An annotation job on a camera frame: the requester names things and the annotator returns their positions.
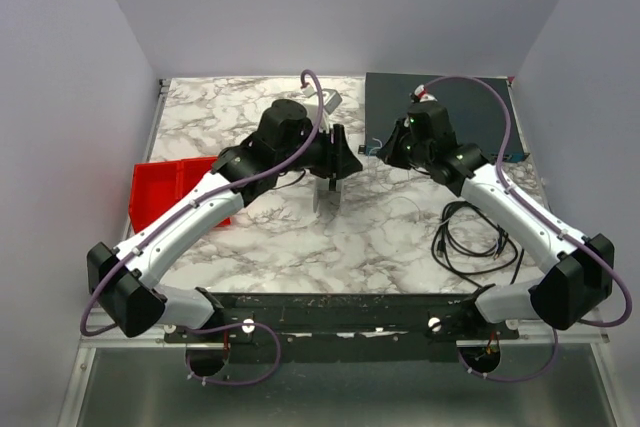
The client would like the thin white cable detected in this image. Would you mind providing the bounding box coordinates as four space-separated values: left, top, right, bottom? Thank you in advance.
349 134 426 223

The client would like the white cable spool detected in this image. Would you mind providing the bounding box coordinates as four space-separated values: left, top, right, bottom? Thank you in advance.
312 177 344 215

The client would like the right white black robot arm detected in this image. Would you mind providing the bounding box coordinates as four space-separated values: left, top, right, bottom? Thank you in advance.
376 99 614 330

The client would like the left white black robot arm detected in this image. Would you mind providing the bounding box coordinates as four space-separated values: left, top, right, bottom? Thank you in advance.
87 99 363 338

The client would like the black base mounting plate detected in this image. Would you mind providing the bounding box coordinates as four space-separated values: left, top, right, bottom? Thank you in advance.
99 289 561 363

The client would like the red plastic bin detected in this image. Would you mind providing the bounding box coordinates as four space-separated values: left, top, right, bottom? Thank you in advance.
128 156 217 233

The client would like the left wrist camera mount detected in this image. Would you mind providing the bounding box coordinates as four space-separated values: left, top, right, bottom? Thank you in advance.
300 85 343 132

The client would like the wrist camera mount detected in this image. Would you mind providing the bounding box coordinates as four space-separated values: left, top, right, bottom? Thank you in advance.
410 84 437 103
300 85 343 132

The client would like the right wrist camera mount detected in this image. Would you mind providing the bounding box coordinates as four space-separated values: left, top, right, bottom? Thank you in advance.
410 84 437 103

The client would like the blue network switch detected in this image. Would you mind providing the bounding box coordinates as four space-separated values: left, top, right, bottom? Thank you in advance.
362 72 529 163

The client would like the black coiled cable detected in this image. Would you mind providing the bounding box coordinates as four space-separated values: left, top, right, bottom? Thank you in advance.
431 199 526 293

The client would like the aluminium extrusion rail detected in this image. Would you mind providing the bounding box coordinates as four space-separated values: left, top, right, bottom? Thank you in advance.
80 308 165 348

